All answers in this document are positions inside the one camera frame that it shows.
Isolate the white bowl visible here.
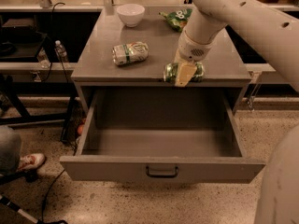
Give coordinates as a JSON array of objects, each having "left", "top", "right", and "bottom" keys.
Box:
[{"left": 116, "top": 4, "right": 145, "bottom": 27}]

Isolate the white orange sneaker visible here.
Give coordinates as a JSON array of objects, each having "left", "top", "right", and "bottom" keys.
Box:
[{"left": 17, "top": 153, "right": 46, "bottom": 172}]

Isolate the black drawer handle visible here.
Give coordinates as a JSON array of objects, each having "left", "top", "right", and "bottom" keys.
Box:
[{"left": 146, "top": 166, "right": 178, "bottom": 178}]

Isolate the black white striped pole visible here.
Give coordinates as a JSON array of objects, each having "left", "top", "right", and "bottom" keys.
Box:
[{"left": 0, "top": 195, "right": 43, "bottom": 224}]

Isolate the white green soda can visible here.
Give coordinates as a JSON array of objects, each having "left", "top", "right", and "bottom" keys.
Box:
[{"left": 112, "top": 41, "right": 149, "bottom": 66}]

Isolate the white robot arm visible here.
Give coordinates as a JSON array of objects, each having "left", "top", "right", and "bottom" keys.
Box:
[{"left": 176, "top": 0, "right": 299, "bottom": 224}]

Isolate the green chip bag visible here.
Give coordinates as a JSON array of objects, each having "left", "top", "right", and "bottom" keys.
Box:
[{"left": 160, "top": 8, "right": 192, "bottom": 32}]

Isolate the black side table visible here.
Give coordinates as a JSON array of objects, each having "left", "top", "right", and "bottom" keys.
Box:
[{"left": 0, "top": 16, "right": 78, "bottom": 127}]

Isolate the black wire basket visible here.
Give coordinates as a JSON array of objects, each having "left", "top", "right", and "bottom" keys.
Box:
[{"left": 60, "top": 100, "right": 86, "bottom": 146}]

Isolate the grey metal cabinet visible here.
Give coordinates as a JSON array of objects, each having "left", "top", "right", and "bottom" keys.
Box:
[{"left": 72, "top": 7, "right": 250, "bottom": 110}]

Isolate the black cable on floor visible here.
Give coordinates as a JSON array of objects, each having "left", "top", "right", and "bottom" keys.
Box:
[{"left": 40, "top": 168, "right": 69, "bottom": 224}]

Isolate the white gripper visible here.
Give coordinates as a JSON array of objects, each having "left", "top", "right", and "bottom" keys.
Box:
[{"left": 175, "top": 30, "right": 215, "bottom": 87}]

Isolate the clear plastic water bottle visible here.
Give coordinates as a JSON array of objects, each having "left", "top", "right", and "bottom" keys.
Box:
[{"left": 55, "top": 40, "right": 69, "bottom": 64}]

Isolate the open grey top drawer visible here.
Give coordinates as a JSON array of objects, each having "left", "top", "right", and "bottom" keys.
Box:
[{"left": 60, "top": 87, "right": 264, "bottom": 183}]

